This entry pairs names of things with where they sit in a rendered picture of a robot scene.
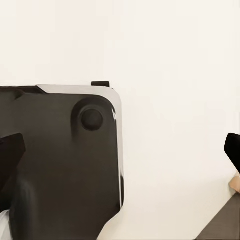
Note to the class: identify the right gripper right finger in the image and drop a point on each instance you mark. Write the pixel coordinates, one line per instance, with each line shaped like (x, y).
(232, 149)

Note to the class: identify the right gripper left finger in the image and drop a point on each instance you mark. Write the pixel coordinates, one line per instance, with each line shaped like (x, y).
(12, 149)

